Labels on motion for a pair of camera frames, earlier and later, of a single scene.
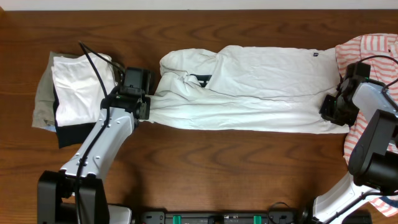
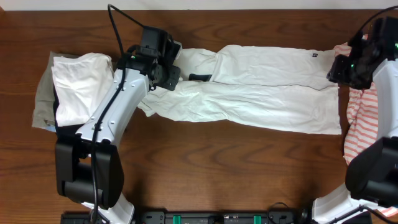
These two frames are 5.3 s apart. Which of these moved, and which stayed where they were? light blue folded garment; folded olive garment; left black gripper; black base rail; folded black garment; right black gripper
Moved: right black gripper; left black gripper
Stayed: light blue folded garment; folded black garment; black base rail; folded olive garment
